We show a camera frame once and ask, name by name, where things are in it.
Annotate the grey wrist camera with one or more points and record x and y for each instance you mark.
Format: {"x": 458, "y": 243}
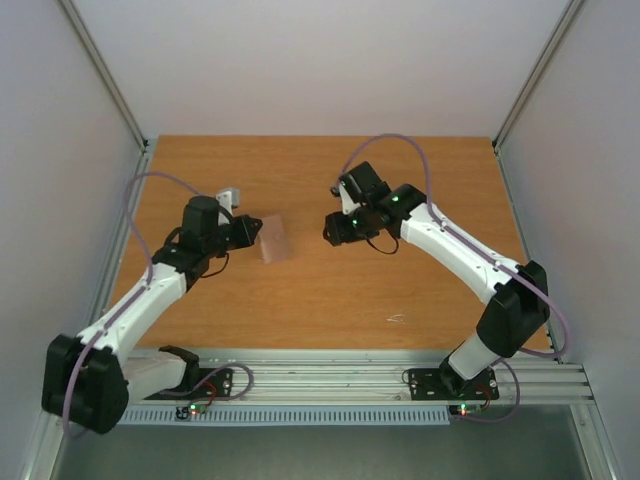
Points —
{"x": 347, "y": 203}
{"x": 229, "y": 198}

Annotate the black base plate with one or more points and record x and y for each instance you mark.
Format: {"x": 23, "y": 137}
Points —
{"x": 424, "y": 384}
{"x": 218, "y": 384}

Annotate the pink leather card holder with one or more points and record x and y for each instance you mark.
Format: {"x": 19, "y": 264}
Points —
{"x": 273, "y": 241}

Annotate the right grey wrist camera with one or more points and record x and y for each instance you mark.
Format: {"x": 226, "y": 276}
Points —
{"x": 347, "y": 203}

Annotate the aluminium corner post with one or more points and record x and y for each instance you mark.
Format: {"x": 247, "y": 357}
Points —
{"x": 556, "y": 38}
{"x": 79, "y": 26}

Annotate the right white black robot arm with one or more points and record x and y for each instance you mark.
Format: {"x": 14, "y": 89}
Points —
{"x": 513, "y": 295}

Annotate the controller board with leds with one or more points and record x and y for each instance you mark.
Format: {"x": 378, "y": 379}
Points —
{"x": 192, "y": 411}
{"x": 467, "y": 410}

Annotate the grey slotted cable duct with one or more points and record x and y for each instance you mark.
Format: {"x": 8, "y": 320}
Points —
{"x": 273, "y": 416}

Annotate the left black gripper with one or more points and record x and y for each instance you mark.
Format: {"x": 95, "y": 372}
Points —
{"x": 245, "y": 222}

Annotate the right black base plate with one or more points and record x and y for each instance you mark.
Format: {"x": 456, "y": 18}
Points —
{"x": 424, "y": 384}

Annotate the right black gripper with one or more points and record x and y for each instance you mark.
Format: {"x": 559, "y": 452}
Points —
{"x": 343, "y": 228}

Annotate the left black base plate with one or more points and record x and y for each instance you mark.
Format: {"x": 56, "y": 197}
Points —
{"x": 218, "y": 384}

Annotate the right controller board with LEDs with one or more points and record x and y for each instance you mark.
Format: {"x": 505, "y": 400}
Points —
{"x": 467, "y": 410}

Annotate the right aluminium corner post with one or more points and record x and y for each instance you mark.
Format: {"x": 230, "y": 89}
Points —
{"x": 556, "y": 38}

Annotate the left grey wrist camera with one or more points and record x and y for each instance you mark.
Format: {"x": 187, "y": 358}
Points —
{"x": 229, "y": 198}

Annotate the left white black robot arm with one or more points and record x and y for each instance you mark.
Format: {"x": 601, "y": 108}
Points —
{"x": 91, "y": 378}

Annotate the left aluminium corner post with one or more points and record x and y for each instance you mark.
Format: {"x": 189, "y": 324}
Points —
{"x": 79, "y": 26}

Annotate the aluminium rail base frame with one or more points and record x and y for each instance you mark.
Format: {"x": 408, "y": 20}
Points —
{"x": 378, "y": 377}

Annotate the left controller board with LEDs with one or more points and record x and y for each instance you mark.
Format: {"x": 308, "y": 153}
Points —
{"x": 192, "y": 411}

